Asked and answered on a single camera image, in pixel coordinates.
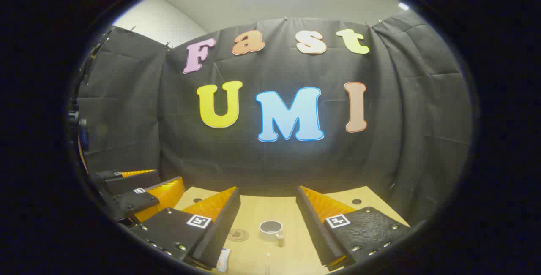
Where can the wooden desktop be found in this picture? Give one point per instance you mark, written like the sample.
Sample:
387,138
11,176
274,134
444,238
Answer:
262,207

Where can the white toothpaste tube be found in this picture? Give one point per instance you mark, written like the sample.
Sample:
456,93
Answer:
223,260

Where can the round cork coaster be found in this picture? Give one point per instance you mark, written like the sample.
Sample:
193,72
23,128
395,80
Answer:
239,235

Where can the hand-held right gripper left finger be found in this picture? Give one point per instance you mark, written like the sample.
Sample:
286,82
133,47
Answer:
222,224

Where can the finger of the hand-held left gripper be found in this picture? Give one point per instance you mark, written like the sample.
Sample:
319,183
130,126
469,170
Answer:
135,202
135,181

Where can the ceiling light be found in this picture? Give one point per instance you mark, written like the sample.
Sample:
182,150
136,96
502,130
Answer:
403,6

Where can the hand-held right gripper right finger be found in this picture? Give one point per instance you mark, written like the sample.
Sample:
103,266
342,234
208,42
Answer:
315,224

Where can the beige toothbrush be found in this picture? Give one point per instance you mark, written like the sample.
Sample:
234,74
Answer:
268,262

